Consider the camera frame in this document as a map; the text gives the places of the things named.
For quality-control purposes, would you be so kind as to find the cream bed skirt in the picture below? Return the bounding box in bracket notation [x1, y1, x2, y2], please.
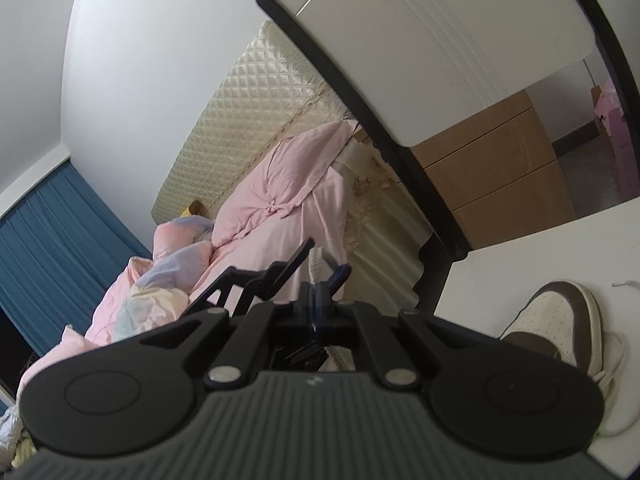
[331, 135, 437, 307]

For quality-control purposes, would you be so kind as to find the white chair with black frame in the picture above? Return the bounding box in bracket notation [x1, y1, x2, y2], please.
[252, 0, 640, 477]

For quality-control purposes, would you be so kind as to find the blue curtain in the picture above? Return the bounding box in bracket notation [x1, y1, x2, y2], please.
[0, 161, 152, 358]

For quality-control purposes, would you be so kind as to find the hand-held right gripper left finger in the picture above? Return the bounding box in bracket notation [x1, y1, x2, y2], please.
[140, 282, 318, 390]

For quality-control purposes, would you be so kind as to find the pink cardboard box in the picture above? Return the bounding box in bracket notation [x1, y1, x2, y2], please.
[590, 77, 640, 202]

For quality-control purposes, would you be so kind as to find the wooden drawer cabinet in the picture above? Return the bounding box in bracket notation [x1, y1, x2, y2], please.
[414, 87, 577, 252]

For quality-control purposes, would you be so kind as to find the pastel patchwork quilt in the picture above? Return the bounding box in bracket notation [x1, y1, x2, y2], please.
[15, 214, 217, 413]

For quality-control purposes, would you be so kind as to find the white and brown sneaker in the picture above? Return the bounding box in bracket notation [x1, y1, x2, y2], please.
[499, 280, 632, 437]

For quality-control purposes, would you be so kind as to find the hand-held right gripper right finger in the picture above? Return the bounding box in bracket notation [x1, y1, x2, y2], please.
[315, 279, 489, 390]

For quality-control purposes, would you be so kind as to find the cream quilted headboard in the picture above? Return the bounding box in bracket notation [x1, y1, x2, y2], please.
[150, 22, 352, 227]

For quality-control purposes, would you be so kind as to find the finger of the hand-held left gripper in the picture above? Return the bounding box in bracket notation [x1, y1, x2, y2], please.
[189, 238, 317, 312]
[319, 263, 352, 303]

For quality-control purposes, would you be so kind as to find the white shoelace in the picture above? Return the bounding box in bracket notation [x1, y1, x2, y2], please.
[309, 246, 640, 437]

